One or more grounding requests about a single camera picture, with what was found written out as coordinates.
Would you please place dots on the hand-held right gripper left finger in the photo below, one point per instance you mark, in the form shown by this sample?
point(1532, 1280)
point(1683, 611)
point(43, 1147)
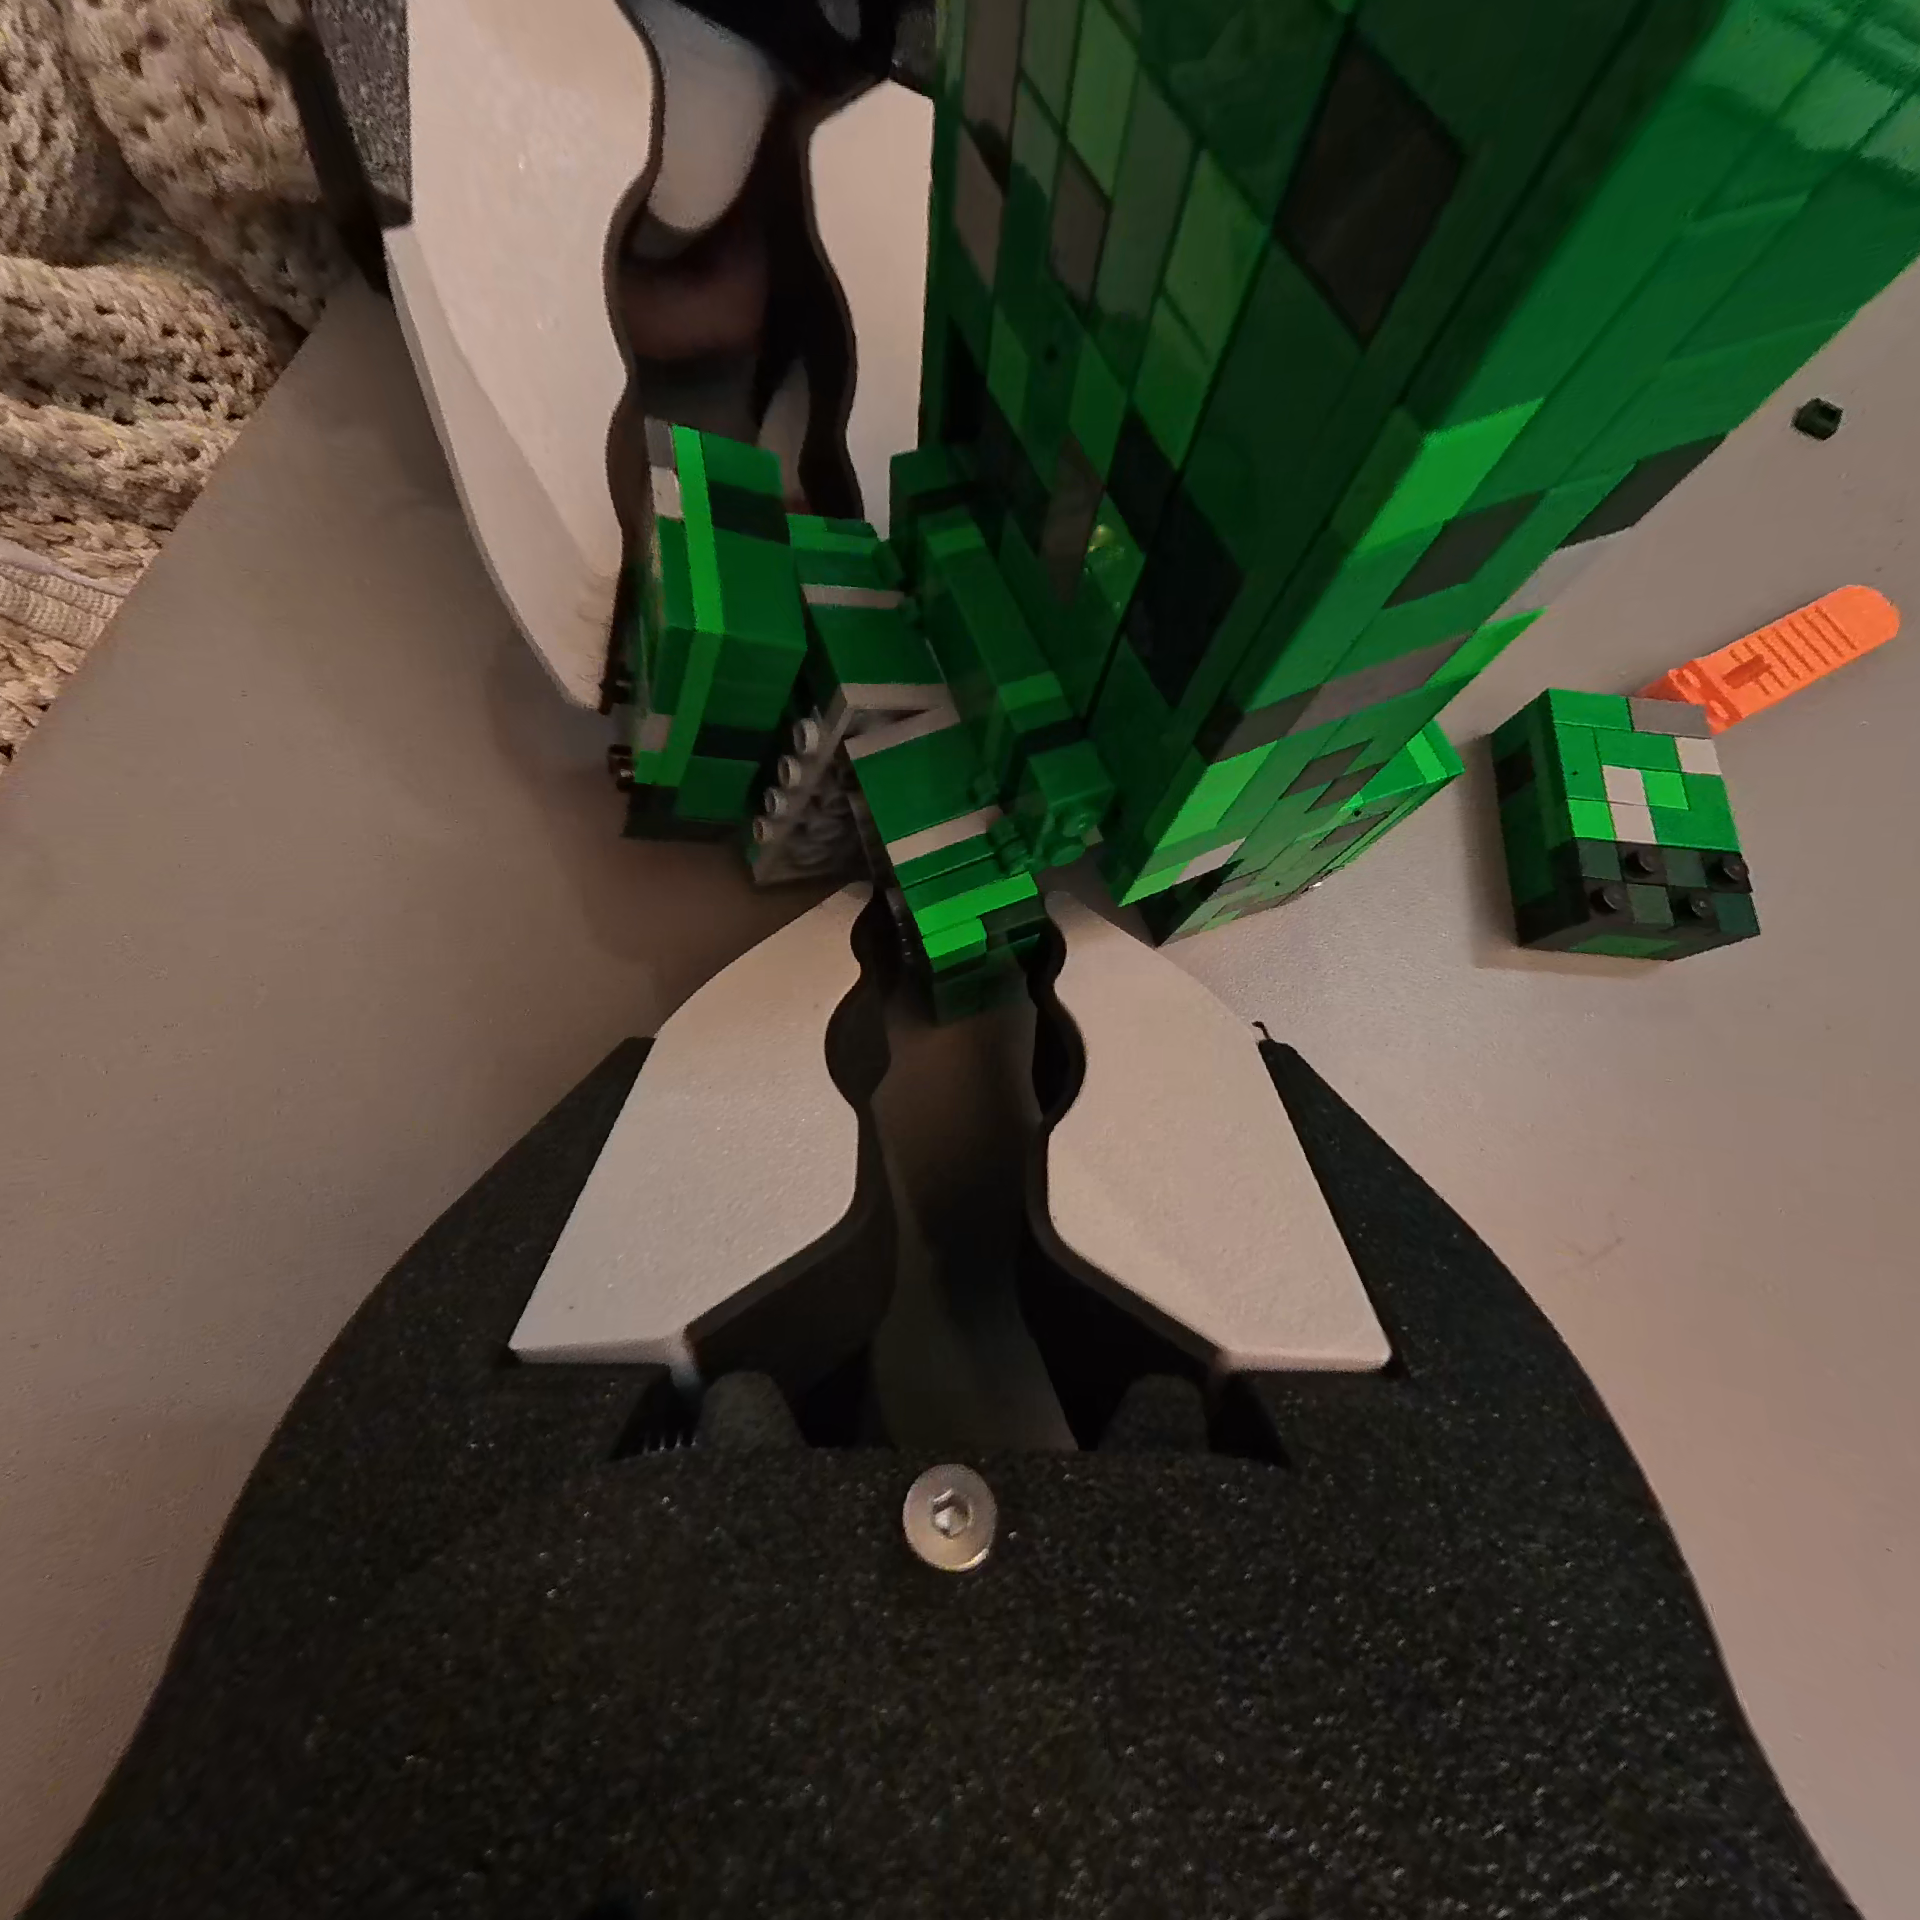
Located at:
point(705, 1201)

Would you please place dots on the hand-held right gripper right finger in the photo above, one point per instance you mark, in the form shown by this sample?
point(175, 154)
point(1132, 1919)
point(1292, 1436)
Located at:
point(1215, 1201)

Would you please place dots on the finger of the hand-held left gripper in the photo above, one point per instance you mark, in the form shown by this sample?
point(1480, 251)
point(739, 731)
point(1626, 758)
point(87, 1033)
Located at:
point(892, 270)
point(518, 270)

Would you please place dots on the green lego foot block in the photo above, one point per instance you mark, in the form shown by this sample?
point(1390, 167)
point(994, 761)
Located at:
point(1628, 825)
point(734, 600)

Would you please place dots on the green lego creeper figure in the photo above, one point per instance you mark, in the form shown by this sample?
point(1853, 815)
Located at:
point(1350, 374)

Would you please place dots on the person's left forearm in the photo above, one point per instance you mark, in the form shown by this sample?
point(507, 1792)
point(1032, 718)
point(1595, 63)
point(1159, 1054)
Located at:
point(151, 225)

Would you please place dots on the orange lego brick separator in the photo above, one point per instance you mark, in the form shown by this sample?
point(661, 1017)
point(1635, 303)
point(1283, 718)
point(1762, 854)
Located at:
point(1784, 653)

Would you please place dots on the small dark green lego brick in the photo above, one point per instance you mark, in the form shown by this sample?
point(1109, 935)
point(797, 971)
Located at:
point(1818, 419)

